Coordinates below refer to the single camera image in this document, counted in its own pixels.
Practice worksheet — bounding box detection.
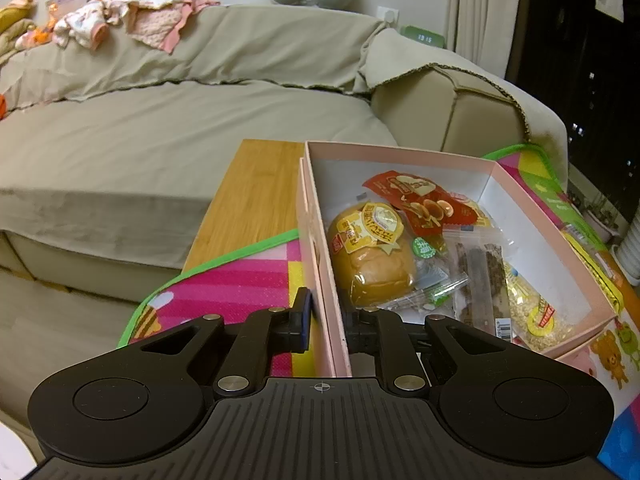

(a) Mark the long bread packet red label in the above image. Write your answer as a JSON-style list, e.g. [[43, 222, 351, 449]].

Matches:
[[361, 170, 493, 241]]

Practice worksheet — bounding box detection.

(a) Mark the white plant pot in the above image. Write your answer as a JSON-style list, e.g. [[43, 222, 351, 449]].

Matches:
[[582, 210, 618, 243]]

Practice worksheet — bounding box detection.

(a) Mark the white orange baby garment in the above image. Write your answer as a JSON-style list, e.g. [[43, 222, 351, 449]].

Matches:
[[52, 2, 108, 51]]

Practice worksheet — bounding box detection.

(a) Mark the colourful cartoon play mat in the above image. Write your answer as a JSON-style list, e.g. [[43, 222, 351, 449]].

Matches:
[[117, 144, 640, 480]]

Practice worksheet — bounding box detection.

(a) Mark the yellow plush toy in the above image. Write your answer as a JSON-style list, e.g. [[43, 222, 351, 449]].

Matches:
[[0, 0, 38, 33]]

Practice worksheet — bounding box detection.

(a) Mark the beige sofa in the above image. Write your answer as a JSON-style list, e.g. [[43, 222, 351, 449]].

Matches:
[[0, 2, 571, 306]]

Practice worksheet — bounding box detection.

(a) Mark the green digital clock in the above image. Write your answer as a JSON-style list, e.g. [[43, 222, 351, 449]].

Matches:
[[400, 25, 447, 50]]

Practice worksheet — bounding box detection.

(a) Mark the beige armrest throw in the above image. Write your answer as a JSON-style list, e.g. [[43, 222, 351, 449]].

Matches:
[[352, 27, 571, 186]]

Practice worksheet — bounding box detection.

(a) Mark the cream curtain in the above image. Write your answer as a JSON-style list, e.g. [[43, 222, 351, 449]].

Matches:
[[445, 0, 523, 78]]

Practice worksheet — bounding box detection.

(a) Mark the round bread packet yellow label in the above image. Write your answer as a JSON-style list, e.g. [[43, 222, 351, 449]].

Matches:
[[327, 202, 441, 308]]

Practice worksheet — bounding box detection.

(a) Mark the brown bar clear packet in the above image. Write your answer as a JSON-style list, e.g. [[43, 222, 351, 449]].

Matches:
[[442, 227, 516, 343]]

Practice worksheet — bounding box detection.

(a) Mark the oat crisp clear packet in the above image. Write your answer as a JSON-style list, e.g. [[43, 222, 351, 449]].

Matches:
[[502, 260, 581, 353]]

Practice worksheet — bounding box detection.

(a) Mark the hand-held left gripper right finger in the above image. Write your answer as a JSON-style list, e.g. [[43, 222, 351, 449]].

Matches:
[[342, 307, 506, 394]]

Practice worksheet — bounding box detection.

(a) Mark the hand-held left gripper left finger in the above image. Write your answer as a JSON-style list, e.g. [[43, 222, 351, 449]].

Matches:
[[140, 287, 316, 396]]

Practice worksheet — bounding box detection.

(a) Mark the white ribbed pot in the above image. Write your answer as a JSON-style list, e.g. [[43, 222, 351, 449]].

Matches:
[[617, 222, 640, 281]]

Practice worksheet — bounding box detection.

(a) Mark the pink cardboard box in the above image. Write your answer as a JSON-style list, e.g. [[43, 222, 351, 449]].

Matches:
[[295, 140, 618, 378]]

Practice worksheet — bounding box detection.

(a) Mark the beige sofa cover cloth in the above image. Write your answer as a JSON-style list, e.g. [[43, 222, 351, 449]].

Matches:
[[0, 2, 401, 268]]

